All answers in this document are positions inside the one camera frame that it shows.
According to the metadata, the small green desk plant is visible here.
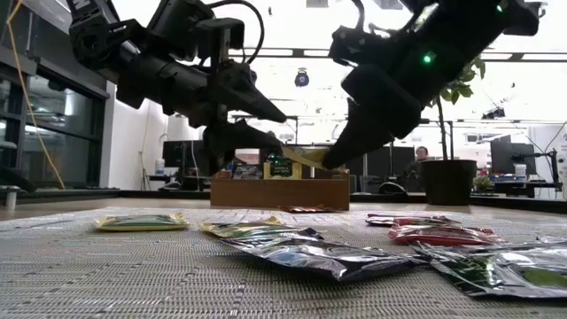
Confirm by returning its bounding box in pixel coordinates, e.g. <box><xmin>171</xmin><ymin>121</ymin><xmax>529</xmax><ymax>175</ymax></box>
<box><xmin>471</xmin><ymin>175</ymin><xmax>493</xmax><ymax>195</ymax></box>

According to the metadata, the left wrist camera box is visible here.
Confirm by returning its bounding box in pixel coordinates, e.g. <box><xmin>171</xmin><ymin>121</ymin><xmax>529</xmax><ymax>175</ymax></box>
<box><xmin>196</xmin><ymin>17</ymin><xmax>245</xmax><ymax>51</ymax></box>

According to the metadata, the black dome ceiling camera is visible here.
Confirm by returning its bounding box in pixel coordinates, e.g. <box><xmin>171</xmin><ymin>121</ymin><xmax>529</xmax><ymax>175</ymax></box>
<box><xmin>293</xmin><ymin>67</ymin><xmax>311</xmax><ymax>89</ymax></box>

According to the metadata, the yellow hanging cable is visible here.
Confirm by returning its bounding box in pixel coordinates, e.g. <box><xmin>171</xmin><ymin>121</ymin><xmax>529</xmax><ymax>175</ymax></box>
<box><xmin>0</xmin><ymin>0</ymin><xmax>66</xmax><ymax>191</ymax></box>

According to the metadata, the black office chair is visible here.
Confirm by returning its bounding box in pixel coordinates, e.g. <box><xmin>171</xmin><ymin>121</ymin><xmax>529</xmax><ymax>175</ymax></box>
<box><xmin>377</xmin><ymin>181</ymin><xmax>409</xmax><ymax>195</ymax></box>

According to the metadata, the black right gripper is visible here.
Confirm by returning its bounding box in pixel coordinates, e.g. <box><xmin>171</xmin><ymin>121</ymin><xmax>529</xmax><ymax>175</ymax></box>
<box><xmin>330</xmin><ymin>4</ymin><xmax>486</xmax><ymax>110</ymax></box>

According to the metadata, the green plant in black pot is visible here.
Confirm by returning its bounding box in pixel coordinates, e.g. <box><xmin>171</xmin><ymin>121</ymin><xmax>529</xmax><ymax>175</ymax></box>
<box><xmin>418</xmin><ymin>55</ymin><xmax>488</xmax><ymax>207</ymax></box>

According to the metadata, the black computer monitor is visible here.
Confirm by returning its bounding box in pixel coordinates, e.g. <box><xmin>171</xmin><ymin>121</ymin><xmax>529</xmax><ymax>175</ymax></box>
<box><xmin>161</xmin><ymin>140</ymin><xmax>206</xmax><ymax>169</ymax></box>
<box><xmin>490</xmin><ymin>140</ymin><xmax>537</xmax><ymax>176</ymax></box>

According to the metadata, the wooden three-compartment box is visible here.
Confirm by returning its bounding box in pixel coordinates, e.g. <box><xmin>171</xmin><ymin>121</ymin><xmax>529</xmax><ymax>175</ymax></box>
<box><xmin>209</xmin><ymin>166</ymin><xmax>352</xmax><ymax>212</ymax></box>

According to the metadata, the small silver post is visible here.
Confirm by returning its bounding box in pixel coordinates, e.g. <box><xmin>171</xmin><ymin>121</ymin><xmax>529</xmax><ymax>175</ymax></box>
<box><xmin>4</xmin><ymin>185</ymin><xmax>19</xmax><ymax>212</ymax></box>

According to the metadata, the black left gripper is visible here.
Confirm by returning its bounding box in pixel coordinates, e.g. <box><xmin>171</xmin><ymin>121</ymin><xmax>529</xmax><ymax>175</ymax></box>
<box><xmin>117</xmin><ymin>55</ymin><xmax>289</xmax><ymax>175</ymax></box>

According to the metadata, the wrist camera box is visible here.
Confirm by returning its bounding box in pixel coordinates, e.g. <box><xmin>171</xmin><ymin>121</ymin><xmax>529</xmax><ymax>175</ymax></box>
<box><xmin>196</xmin><ymin>17</ymin><xmax>245</xmax><ymax>51</ymax></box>
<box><xmin>339</xmin><ymin>66</ymin><xmax>423</xmax><ymax>140</ymax></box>

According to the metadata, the grey woven placemat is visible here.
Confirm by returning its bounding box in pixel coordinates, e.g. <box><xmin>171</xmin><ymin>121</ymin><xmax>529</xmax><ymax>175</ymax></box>
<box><xmin>0</xmin><ymin>206</ymin><xmax>567</xmax><ymax>319</ymax></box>

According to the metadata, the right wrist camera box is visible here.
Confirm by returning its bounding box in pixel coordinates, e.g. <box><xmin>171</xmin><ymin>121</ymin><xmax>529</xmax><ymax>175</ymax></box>
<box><xmin>339</xmin><ymin>66</ymin><xmax>423</xmax><ymax>140</ymax></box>

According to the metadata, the green-black foil packet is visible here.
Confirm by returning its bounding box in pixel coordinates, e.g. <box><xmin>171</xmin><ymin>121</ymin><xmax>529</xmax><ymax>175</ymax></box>
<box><xmin>409</xmin><ymin>241</ymin><xmax>567</xmax><ymax>300</ymax></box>

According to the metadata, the person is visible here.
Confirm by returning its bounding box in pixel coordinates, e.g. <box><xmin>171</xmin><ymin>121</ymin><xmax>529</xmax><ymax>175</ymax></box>
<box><xmin>403</xmin><ymin>145</ymin><xmax>431</xmax><ymax>181</ymax></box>

